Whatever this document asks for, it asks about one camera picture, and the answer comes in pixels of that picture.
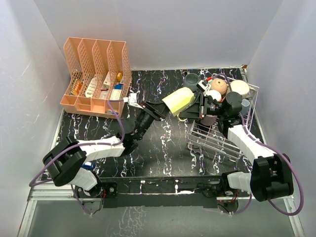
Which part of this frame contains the small white cup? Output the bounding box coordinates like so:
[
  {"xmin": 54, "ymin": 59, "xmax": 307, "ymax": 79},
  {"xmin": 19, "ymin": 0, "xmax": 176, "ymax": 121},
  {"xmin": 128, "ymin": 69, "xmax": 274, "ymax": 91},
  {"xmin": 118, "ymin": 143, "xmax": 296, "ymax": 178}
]
[{"xmin": 241, "ymin": 99, "xmax": 250, "ymax": 111}]

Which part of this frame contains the purple ceramic mug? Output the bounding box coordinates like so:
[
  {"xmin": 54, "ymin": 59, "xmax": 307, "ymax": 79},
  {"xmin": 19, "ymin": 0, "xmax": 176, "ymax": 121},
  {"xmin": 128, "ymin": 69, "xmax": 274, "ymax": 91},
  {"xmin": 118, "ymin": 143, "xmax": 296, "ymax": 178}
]
[{"xmin": 200, "ymin": 115, "xmax": 217, "ymax": 126}]

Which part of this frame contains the white printed flat box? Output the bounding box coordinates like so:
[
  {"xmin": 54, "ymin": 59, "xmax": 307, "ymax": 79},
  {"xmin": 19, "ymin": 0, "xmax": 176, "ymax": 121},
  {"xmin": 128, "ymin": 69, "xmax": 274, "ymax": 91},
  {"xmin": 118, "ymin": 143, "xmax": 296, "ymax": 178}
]
[{"xmin": 110, "ymin": 89, "xmax": 122, "ymax": 100}]

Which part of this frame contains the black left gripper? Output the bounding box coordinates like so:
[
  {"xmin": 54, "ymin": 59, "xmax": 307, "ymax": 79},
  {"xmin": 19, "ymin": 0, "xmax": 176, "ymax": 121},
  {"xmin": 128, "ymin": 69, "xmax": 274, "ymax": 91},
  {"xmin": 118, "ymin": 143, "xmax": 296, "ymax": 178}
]
[{"xmin": 134, "ymin": 100, "xmax": 174, "ymax": 141}]

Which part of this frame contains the light pink mug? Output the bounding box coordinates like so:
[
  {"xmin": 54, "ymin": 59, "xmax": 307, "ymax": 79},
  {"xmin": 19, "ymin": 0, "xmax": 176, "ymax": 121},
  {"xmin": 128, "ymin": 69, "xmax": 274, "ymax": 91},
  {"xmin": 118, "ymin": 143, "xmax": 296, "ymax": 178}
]
[{"xmin": 206, "ymin": 90, "xmax": 222, "ymax": 102}]

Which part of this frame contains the green-inside mushroom pattern mug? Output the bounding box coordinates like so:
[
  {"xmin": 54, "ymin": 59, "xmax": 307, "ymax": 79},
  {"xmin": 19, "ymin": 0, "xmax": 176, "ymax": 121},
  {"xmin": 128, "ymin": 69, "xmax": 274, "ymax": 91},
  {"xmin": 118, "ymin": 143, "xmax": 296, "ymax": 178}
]
[{"xmin": 230, "ymin": 80, "xmax": 256, "ymax": 99}]

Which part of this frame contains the dark grey round mug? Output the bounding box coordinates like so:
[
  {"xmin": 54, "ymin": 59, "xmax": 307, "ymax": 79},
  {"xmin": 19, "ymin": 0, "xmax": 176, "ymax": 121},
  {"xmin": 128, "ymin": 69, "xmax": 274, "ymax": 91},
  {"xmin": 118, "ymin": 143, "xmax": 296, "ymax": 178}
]
[{"xmin": 183, "ymin": 73, "xmax": 200, "ymax": 91}]

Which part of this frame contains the yellow small bottle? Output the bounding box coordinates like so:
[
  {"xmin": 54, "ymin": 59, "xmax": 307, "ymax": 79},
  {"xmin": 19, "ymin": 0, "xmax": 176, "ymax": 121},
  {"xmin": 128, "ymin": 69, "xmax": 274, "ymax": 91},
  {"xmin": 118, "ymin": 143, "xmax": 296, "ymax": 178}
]
[{"xmin": 116, "ymin": 72, "xmax": 123, "ymax": 82}]

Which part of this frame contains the white wire dish rack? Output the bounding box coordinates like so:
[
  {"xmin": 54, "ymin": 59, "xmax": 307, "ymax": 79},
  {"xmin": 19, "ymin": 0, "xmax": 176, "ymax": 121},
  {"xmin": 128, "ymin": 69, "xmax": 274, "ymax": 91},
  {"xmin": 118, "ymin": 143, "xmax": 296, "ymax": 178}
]
[{"xmin": 186, "ymin": 73, "xmax": 260, "ymax": 162}]

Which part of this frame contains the blue stapler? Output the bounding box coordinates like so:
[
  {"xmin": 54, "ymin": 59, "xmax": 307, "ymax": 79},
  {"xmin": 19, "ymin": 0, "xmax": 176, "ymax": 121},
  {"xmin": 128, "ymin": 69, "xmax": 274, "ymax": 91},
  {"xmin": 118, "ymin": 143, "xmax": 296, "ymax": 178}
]
[{"xmin": 82, "ymin": 161, "xmax": 96, "ymax": 170}]

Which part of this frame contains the blue white small box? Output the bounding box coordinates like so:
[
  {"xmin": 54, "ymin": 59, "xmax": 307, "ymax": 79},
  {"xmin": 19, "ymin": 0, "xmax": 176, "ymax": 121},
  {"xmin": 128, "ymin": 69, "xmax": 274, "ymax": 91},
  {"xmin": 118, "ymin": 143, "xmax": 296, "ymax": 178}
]
[{"xmin": 114, "ymin": 83, "xmax": 124, "ymax": 90}]

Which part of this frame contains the white labelled box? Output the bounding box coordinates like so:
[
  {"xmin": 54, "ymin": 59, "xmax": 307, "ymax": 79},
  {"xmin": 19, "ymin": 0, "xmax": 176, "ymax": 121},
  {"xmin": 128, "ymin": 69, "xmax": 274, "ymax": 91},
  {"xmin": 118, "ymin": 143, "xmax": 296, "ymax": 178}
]
[{"xmin": 85, "ymin": 77, "xmax": 98, "ymax": 98}]

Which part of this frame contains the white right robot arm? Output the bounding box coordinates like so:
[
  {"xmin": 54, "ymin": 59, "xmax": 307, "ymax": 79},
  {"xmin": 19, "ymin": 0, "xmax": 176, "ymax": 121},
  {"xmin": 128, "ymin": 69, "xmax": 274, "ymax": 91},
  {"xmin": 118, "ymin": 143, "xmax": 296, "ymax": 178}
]
[{"xmin": 179, "ymin": 92, "xmax": 294, "ymax": 201}]

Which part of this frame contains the white red medicine box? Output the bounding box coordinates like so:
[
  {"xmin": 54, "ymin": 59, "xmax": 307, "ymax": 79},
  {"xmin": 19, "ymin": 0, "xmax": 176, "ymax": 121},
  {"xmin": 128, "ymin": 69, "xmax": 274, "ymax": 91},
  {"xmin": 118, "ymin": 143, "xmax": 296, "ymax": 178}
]
[{"xmin": 101, "ymin": 72, "xmax": 111, "ymax": 90}]

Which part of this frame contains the pink plastic file organizer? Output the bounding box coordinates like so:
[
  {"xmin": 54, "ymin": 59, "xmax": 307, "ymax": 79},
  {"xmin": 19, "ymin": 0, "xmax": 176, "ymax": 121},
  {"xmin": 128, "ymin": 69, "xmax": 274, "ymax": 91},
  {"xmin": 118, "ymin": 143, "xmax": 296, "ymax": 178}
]
[{"xmin": 60, "ymin": 37, "xmax": 132, "ymax": 119}]

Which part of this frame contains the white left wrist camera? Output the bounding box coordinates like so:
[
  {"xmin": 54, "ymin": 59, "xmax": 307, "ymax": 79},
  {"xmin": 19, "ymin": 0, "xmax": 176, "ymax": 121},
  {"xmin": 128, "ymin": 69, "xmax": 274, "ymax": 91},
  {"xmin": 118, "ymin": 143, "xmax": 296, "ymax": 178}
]
[{"xmin": 123, "ymin": 93, "xmax": 143, "ymax": 109}]

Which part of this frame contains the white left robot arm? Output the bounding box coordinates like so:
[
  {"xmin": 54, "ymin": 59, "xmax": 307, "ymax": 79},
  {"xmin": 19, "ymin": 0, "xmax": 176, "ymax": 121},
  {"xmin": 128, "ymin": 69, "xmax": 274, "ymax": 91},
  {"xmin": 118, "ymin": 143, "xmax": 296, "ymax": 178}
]
[{"xmin": 42, "ymin": 102, "xmax": 170, "ymax": 197}]

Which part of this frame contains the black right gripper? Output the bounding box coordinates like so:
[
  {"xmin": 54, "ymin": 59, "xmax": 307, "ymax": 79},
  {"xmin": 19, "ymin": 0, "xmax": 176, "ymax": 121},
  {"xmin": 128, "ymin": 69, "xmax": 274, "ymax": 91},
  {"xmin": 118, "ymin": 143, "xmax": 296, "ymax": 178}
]
[{"xmin": 178, "ymin": 93, "xmax": 227, "ymax": 120}]

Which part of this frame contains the black front mounting rail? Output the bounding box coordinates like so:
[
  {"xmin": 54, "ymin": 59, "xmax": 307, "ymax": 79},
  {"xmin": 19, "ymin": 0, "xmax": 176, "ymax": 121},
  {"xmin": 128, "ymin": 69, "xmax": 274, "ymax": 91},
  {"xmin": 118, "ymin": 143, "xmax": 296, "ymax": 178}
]
[{"xmin": 75, "ymin": 175, "xmax": 248, "ymax": 210}]

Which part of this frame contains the yellow-green ceramic mug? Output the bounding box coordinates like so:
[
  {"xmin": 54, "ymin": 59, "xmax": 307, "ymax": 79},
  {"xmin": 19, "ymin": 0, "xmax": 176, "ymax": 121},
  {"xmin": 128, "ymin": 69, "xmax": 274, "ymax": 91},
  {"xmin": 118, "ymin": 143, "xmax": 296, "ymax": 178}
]
[{"xmin": 162, "ymin": 87, "xmax": 195, "ymax": 117}]

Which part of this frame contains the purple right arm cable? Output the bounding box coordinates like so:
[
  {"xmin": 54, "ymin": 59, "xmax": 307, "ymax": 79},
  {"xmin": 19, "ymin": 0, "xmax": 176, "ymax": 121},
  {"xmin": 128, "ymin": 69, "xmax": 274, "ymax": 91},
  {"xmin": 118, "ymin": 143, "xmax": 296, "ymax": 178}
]
[{"xmin": 209, "ymin": 73, "xmax": 304, "ymax": 217}]

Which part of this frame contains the tan glazed round mug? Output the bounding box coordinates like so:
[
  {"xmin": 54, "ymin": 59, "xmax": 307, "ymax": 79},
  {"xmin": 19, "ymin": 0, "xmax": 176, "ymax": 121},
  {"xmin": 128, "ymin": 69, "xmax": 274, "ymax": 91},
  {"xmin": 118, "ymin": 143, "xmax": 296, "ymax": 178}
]
[{"xmin": 210, "ymin": 78, "xmax": 228, "ymax": 96}]

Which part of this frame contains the orange red packet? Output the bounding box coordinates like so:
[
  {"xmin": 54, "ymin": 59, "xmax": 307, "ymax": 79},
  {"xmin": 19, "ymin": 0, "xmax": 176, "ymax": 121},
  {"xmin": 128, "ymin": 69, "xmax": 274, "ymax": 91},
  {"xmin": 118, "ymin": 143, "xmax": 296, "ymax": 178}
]
[{"xmin": 70, "ymin": 80, "xmax": 82, "ymax": 96}]

